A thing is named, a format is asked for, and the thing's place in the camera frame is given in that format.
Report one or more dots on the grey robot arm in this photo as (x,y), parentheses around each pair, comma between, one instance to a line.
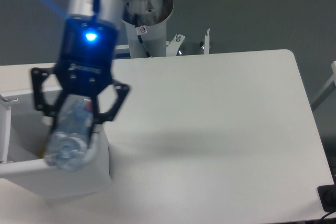
(106,12)

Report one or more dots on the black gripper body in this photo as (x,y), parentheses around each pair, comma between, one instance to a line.
(86,55)

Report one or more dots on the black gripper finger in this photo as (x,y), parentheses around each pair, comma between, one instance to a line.
(95,88)
(38,77)

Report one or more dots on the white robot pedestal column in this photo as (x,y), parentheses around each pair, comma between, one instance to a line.
(146,24)

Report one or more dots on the crushed clear plastic bottle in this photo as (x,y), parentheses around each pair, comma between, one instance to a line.
(68,145)

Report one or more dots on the yellow item in bin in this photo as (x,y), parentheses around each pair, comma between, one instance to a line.
(41,154)

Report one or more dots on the white frame at right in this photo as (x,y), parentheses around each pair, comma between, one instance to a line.
(325,91)

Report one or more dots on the white trash can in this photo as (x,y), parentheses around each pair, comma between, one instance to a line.
(27,133)

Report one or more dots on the black device at edge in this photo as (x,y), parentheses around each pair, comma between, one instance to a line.
(327,197)

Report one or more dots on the white metal mounting frame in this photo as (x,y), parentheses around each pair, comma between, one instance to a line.
(178,46)

